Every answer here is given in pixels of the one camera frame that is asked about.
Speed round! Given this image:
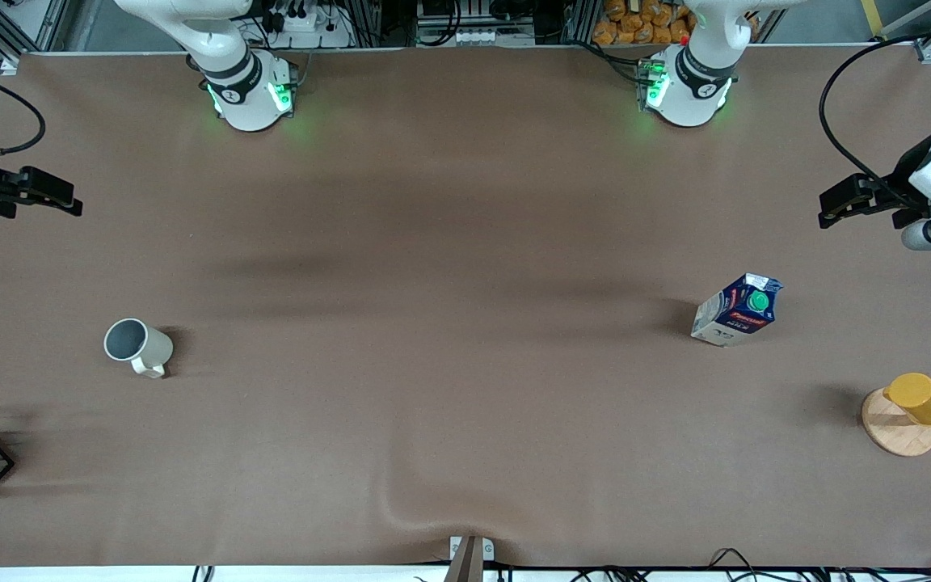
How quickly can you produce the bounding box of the metal table clamp bracket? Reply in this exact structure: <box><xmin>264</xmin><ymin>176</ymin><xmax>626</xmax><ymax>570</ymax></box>
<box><xmin>445</xmin><ymin>535</ymin><xmax>495</xmax><ymax>582</ymax></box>

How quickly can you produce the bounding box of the black floor cables bundle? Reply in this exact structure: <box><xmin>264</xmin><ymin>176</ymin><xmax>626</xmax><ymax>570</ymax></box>
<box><xmin>579</xmin><ymin>547</ymin><xmax>931</xmax><ymax>582</ymax></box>

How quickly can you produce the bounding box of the yellow plastic cup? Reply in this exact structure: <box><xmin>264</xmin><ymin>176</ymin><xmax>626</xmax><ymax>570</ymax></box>
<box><xmin>883</xmin><ymin>373</ymin><xmax>931</xmax><ymax>427</ymax></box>

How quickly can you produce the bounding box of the round wooden cup stand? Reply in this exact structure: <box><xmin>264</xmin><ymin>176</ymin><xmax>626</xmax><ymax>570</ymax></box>
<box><xmin>861</xmin><ymin>388</ymin><xmax>931</xmax><ymax>458</ymax></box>

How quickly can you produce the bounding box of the blue white milk carton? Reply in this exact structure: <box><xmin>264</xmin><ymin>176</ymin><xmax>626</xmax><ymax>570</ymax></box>
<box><xmin>690</xmin><ymin>272</ymin><xmax>784</xmax><ymax>348</ymax></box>

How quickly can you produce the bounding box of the white mug grey inside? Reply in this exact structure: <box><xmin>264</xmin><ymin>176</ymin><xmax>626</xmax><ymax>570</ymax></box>
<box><xmin>103</xmin><ymin>318</ymin><xmax>175</xmax><ymax>379</ymax></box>

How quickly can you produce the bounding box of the brown table cloth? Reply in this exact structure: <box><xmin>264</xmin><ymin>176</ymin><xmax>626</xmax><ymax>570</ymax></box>
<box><xmin>0</xmin><ymin>44</ymin><xmax>931</xmax><ymax>571</ymax></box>

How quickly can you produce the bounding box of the orange snack bags pile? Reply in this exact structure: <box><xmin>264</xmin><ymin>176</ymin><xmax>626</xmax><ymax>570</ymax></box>
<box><xmin>592</xmin><ymin>0</ymin><xmax>697</xmax><ymax>46</ymax></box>

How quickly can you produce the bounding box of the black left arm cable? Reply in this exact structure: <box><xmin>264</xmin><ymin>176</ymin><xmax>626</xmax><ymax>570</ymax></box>
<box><xmin>819</xmin><ymin>24</ymin><xmax>931</xmax><ymax>199</ymax></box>

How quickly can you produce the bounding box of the white power strip with plugs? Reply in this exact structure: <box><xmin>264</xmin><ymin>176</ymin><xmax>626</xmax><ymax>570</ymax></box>
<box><xmin>259</xmin><ymin>0</ymin><xmax>353</xmax><ymax>48</ymax></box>

